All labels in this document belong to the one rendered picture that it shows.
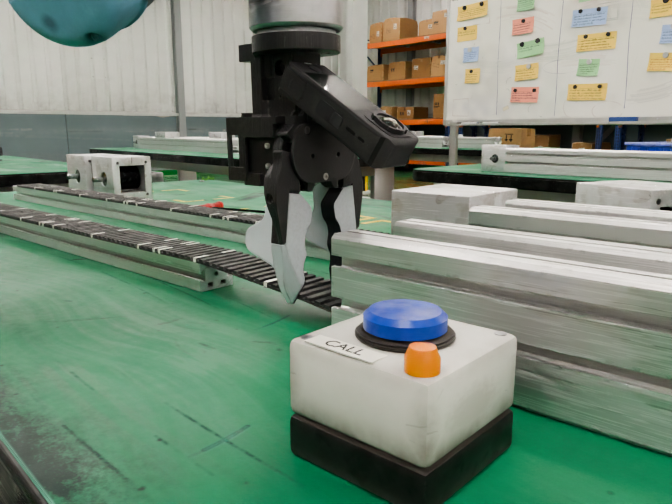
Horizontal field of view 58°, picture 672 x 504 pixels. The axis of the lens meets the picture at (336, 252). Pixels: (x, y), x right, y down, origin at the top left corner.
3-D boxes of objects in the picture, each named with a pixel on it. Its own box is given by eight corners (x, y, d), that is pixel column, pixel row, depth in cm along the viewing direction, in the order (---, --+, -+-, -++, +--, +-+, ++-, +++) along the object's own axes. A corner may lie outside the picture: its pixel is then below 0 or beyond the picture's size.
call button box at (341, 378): (288, 453, 30) (286, 331, 29) (403, 391, 37) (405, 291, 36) (424, 522, 25) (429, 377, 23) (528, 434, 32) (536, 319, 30)
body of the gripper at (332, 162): (291, 181, 57) (287, 46, 54) (361, 186, 51) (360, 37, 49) (226, 188, 51) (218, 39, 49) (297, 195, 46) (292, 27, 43)
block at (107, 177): (83, 199, 135) (80, 156, 133) (131, 195, 143) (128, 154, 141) (103, 203, 128) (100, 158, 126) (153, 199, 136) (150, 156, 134)
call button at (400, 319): (345, 348, 29) (345, 308, 28) (395, 328, 32) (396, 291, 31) (415, 370, 26) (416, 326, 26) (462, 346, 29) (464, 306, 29)
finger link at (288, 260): (255, 293, 53) (268, 188, 53) (303, 305, 49) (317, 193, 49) (227, 293, 51) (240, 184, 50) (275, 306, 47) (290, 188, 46)
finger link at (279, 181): (296, 244, 50) (309, 140, 50) (312, 247, 49) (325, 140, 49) (254, 241, 47) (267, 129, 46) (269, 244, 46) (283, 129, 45)
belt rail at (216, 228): (14, 199, 136) (12, 185, 135) (32, 197, 139) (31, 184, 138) (331, 260, 73) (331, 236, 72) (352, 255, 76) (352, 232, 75)
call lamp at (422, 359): (396, 371, 25) (396, 343, 24) (417, 360, 26) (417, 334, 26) (427, 381, 24) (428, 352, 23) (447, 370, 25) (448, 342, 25)
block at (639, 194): (554, 263, 71) (560, 183, 69) (624, 255, 76) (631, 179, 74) (625, 283, 62) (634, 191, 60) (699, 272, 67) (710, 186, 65)
